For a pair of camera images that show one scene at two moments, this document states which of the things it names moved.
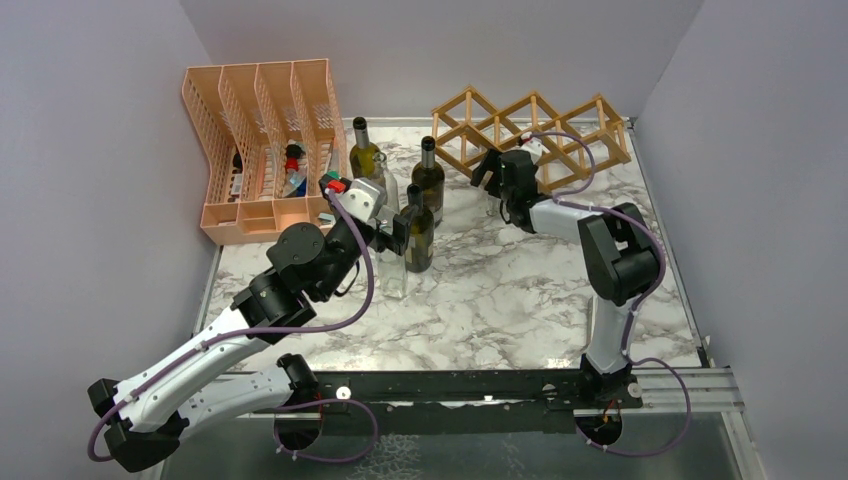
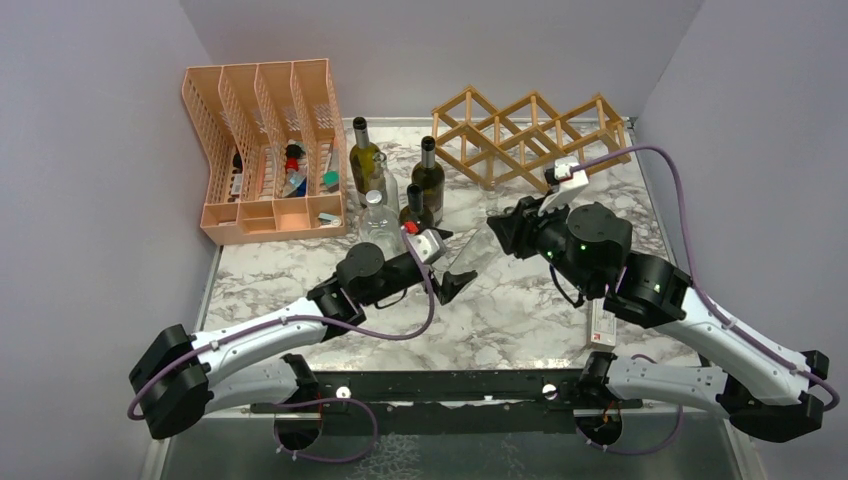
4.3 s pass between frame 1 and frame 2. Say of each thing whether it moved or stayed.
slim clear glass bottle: stayed
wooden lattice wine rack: stayed
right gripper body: moved
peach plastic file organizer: stayed
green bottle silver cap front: stayed
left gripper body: moved
